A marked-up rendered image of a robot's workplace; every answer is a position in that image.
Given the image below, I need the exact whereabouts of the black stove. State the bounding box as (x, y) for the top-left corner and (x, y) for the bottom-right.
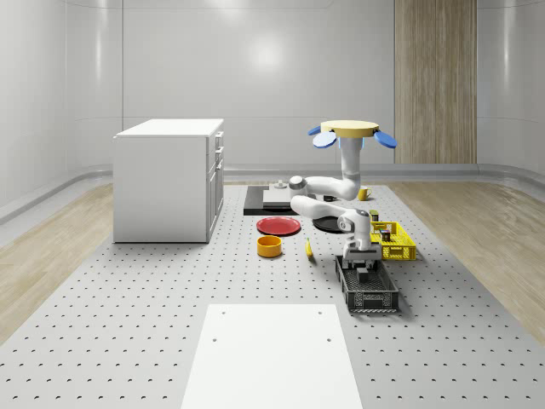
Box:
(243, 180), (325, 216)

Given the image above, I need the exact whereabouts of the white cabinet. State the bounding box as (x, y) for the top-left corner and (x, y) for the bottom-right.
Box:
(112, 118), (226, 245)

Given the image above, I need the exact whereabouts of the drone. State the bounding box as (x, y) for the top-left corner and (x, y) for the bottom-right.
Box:
(307, 119), (399, 151)

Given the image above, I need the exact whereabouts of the dark grey basket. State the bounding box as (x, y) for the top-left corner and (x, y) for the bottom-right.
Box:
(334, 253), (401, 315)

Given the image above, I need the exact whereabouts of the yellow bowl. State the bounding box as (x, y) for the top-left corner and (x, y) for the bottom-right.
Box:
(255, 234), (284, 259)

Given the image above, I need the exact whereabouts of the black plate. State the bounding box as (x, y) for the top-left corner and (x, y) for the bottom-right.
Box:
(312, 214), (355, 233)

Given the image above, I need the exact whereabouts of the red plate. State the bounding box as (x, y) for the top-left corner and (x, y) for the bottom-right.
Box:
(255, 216), (302, 236)

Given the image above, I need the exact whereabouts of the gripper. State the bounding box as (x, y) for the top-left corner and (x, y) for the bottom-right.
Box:
(342, 243), (382, 272)

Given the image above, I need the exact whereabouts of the white board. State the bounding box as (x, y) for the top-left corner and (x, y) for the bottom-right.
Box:
(180, 303), (364, 409)

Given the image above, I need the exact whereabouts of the yellow basket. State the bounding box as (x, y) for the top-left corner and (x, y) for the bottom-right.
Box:
(368, 220), (418, 262)

